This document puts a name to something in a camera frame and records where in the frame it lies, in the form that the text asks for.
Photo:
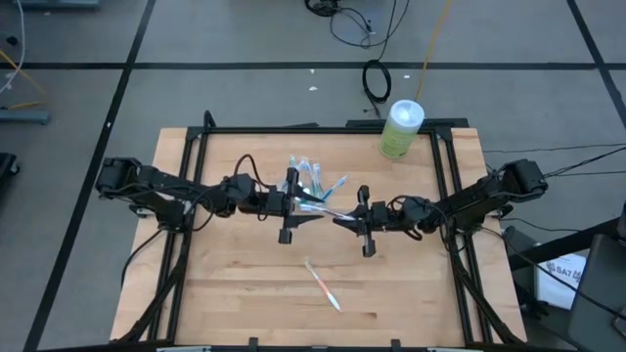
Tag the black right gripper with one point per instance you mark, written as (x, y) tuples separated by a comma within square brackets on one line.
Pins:
[(377, 217)]

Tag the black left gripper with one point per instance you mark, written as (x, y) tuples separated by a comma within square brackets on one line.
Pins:
[(276, 203)]

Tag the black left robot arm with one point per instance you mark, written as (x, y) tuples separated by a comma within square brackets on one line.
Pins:
[(161, 188)]

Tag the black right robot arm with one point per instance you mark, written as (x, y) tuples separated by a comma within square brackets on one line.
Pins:
[(469, 200)]

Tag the clear plastic bag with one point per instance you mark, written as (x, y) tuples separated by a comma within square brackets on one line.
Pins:
[(308, 182)]

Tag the orange wrapped toothbrush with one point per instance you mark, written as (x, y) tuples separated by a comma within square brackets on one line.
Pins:
[(322, 285)]

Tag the green disinfecting wipes canister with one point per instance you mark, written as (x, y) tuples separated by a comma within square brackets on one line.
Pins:
[(401, 129)]

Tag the black diagonal stand leg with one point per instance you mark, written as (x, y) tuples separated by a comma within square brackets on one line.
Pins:
[(562, 246)]

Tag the dark grey equipment case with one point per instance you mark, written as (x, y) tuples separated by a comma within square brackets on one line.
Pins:
[(601, 293)]

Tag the grey floor bar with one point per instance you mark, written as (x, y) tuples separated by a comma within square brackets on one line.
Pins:
[(24, 116), (58, 4)]

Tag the black equipment foot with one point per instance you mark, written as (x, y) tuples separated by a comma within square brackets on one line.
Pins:
[(7, 166)]

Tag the black aluminium table frame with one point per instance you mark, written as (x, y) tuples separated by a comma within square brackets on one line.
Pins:
[(293, 130)]

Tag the black frame clamp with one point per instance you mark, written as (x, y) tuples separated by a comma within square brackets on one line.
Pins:
[(253, 343), (209, 119), (395, 344)]

